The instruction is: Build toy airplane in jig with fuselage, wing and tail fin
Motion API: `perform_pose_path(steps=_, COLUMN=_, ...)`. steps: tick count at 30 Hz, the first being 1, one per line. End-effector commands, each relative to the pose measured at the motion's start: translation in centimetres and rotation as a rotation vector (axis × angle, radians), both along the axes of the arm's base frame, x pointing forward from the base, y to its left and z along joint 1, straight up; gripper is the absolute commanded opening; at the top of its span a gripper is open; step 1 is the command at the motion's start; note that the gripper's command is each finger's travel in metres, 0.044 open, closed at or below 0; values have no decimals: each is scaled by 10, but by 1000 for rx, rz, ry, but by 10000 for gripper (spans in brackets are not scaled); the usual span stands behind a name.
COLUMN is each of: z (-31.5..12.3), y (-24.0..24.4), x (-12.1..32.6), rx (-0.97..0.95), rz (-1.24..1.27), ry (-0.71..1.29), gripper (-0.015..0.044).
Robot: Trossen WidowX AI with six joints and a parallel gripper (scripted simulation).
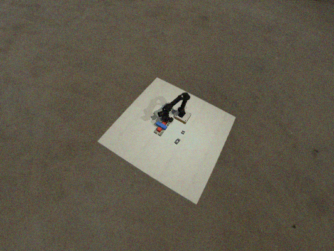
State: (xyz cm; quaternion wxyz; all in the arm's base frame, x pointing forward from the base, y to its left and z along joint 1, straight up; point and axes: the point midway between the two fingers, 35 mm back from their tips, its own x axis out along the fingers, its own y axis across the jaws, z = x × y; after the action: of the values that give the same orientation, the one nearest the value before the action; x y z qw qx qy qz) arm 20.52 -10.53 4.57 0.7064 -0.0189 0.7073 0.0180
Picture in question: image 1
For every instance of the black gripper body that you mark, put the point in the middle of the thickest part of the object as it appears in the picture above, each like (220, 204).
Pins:
(169, 118)

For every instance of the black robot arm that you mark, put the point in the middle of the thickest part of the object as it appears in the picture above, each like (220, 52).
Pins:
(167, 108)

